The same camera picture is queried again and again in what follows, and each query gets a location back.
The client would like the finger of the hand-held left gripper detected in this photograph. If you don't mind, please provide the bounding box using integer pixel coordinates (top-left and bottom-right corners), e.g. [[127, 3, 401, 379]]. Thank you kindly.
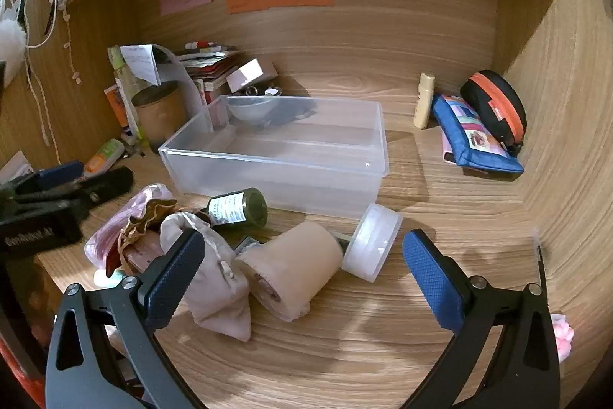
[[16, 160, 87, 195], [71, 166, 136, 209]]

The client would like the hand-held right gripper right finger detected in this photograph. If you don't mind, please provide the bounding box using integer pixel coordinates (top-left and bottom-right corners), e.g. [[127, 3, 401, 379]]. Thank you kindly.
[[401, 228, 562, 409]]

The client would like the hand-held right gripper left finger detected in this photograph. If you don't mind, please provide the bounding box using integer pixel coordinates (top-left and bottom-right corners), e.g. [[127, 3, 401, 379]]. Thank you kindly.
[[45, 228, 207, 409]]

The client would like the pink mesh pouch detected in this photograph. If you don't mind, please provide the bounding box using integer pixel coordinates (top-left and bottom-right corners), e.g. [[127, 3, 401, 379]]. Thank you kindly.
[[84, 183, 177, 272]]

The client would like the tan plush keychain toy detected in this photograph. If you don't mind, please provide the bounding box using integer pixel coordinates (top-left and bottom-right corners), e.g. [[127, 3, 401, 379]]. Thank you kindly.
[[119, 197, 179, 257]]

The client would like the red velvet pouch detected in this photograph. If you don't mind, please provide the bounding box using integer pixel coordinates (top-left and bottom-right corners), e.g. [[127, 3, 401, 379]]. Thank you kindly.
[[105, 243, 123, 278]]

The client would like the small white round jar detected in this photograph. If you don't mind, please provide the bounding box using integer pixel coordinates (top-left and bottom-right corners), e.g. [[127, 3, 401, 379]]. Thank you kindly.
[[93, 269, 126, 291]]

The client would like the dark green bottle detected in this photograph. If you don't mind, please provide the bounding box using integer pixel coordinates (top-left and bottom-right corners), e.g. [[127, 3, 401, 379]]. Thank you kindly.
[[207, 187, 269, 228]]

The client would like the beige cloth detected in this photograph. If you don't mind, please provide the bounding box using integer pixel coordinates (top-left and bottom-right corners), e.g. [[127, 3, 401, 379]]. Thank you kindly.
[[234, 221, 344, 324]]

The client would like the clear plastic container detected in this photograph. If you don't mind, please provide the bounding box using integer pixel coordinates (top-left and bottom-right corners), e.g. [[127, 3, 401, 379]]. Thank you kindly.
[[158, 95, 388, 219]]

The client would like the orange green tube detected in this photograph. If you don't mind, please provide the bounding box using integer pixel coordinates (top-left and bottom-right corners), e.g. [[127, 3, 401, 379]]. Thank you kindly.
[[83, 139, 126, 178]]

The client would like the orange box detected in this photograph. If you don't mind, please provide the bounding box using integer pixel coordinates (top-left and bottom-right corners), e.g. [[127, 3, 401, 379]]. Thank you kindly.
[[104, 84, 129, 128]]

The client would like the bottle with green cap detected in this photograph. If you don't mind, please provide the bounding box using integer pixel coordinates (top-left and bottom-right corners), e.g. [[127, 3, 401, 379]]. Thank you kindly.
[[107, 45, 142, 139]]

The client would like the white paper receipt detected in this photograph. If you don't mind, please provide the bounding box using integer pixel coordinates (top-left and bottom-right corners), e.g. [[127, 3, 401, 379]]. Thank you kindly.
[[120, 44, 162, 87]]

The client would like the white fluffy pompom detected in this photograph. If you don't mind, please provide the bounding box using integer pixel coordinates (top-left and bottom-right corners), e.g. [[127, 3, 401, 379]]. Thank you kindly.
[[0, 20, 26, 75]]

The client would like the pink plush toy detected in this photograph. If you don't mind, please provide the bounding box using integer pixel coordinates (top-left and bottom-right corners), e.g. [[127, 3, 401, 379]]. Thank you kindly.
[[550, 313, 575, 366]]

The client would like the stack of booklets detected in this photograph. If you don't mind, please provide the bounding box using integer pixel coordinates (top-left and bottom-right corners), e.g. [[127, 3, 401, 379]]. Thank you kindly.
[[179, 45, 241, 105]]

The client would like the blue fabric pouch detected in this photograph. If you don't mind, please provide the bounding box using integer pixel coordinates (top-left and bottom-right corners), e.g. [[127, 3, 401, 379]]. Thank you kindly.
[[432, 94, 526, 176]]

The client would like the pink white box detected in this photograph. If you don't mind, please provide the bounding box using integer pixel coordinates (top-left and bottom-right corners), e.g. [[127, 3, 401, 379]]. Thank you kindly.
[[225, 58, 279, 94]]

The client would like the beige tube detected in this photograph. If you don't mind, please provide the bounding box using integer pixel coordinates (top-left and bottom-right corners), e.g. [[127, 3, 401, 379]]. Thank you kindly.
[[413, 72, 436, 130]]

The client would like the black orange zip case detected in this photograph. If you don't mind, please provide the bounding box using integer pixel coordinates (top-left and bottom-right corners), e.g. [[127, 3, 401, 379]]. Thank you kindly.
[[460, 70, 528, 157]]

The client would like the white cord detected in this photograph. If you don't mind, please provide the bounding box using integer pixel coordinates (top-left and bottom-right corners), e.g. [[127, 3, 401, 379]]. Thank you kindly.
[[19, 0, 80, 148]]

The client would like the frosted plastic strap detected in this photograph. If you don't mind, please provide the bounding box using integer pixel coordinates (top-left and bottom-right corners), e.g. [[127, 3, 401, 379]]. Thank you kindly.
[[152, 44, 212, 133]]

